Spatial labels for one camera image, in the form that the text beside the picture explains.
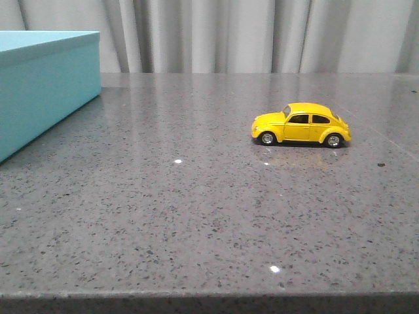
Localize yellow toy beetle car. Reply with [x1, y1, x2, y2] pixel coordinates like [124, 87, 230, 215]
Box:
[251, 102, 352, 148]

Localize light blue open box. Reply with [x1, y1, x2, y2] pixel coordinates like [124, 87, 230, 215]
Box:
[1, 31, 101, 160]

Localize grey pleated curtain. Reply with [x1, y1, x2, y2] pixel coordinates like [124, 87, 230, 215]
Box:
[1, 1, 418, 74]

